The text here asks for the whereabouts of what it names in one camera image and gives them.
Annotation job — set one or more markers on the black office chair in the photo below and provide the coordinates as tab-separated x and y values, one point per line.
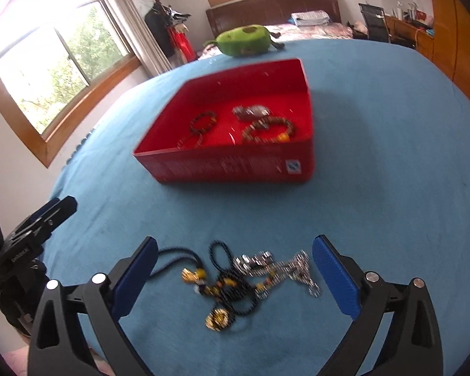
374	21

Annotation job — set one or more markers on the red tin box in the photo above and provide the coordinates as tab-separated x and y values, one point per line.
227	166

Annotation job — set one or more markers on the wooden desk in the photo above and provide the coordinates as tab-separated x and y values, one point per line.
405	33

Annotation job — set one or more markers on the large wooden frame window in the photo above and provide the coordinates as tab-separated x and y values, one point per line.
62	66

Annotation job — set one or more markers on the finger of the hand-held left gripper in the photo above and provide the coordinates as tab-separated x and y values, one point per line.
60	211
48	205

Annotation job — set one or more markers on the bed with patterned quilt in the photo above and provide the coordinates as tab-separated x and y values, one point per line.
321	32

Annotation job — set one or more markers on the green avocado plush toy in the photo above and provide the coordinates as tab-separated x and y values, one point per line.
246	41

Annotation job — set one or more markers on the blue table cloth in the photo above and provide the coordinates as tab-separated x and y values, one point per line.
376	164

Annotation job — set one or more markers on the dark wooden bed headboard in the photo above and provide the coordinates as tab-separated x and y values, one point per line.
266	8

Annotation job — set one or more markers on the folded striped blanket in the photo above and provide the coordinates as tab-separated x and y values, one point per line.
309	18

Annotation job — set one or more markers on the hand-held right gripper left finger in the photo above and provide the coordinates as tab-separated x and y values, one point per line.
135	278

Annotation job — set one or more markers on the coat rack with clothes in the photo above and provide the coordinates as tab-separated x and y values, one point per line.
166	27

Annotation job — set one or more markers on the long beige curtain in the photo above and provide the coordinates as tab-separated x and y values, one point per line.
141	27

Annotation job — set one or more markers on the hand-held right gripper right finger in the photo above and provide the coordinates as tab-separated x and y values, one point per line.
335	278

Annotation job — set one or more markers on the wooden wardrobe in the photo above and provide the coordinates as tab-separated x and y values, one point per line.
458	27

